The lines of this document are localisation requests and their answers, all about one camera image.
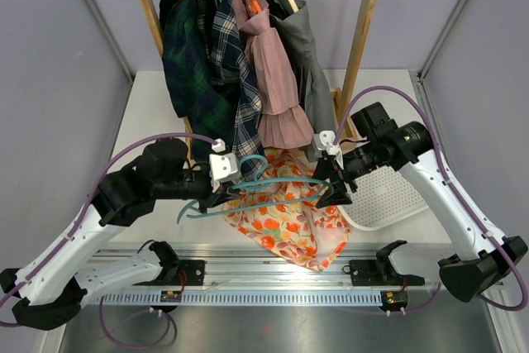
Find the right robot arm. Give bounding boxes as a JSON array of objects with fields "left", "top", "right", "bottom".
[{"left": 312, "top": 103, "right": 528, "bottom": 302}]

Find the pink pleated skirt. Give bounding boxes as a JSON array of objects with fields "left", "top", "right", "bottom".
[{"left": 233, "top": 0, "right": 313, "bottom": 149}]

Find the green navy plaid garment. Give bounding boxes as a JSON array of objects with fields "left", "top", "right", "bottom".
[{"left": 160, "top": 0, "right": 239, "bottom": 146}]

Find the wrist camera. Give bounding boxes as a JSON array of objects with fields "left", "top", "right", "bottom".
[
  {"left": 208, "top": 139, "right": 241, "bottom": 192},
  {"left": 312, "top": 131, "right": 343, "bottom": 161}
]

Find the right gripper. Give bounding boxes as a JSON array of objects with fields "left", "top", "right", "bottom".
[{"left": 310, "top": 140, "right": 384, "bottom": 209}]

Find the navy white plaid garment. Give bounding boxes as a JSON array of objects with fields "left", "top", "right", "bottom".
[{"left": 194, "top": 0, "right": 265, "bottom": 180}]

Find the white perforated plastic basket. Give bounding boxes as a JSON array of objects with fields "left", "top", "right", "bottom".
[{"left": 338, "top": 167, "right": 428, "bottom": 231}]

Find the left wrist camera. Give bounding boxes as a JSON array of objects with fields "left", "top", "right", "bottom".
[{"left": 208, "top": 139, "right": 241, "bottom": 192}]

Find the grey skirt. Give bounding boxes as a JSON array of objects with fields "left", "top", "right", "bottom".
[{"left": 266, "top": 0, "right": 336, "bottom": 162}]

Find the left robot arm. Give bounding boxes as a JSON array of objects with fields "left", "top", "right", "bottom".
[{"left": 1, "top": 133, "right": 241, "bottom": 331}]

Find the teal plastic hanger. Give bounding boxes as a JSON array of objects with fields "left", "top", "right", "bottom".
[{"left": 176, "top": 155, "right": 331, "bottom": 224}]

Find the floral orange skirt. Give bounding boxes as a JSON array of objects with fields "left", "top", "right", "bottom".
[{"left": 223, "top": 149, "right": 351, "bottom": 272}]

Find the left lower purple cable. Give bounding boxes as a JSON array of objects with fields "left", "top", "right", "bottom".
[{"left": 98, "top": 291, "right": 179, "bottom": 348}]

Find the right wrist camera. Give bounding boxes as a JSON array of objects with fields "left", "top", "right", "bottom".
[{"left": 312, "top": 131, "right": 343, "bottom": 161}]

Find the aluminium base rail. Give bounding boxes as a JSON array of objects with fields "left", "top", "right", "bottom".
[{"left": 100, "top": 247, "right": 436, "bottom": 308}]

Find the purple cable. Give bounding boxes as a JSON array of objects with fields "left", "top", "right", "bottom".
[
  {"left": 98, "top": 291, "right": 179, "bottom": 348},
  {"left": 0, "top": 132, "right": 218, "bottom": 327},
  {"left": 332, "top": 85, "right": 529, "bottom": 312}
]

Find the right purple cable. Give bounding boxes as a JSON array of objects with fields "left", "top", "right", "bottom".
[{"left": 332, "top": 85, "right": 529, "bottom": 312}]

